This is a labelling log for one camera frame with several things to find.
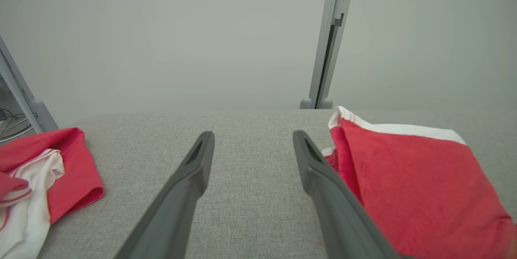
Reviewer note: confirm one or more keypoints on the grey slanted partition post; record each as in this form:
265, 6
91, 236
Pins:
24, 97

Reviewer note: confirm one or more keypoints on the red and white jersey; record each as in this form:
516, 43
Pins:
74, 170

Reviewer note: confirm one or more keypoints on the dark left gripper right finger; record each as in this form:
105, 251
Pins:
335, 210

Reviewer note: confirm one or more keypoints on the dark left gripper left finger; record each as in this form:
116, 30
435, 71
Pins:
181, 202

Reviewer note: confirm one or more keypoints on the red shorts with white stripe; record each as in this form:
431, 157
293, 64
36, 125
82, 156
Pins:
420, 186

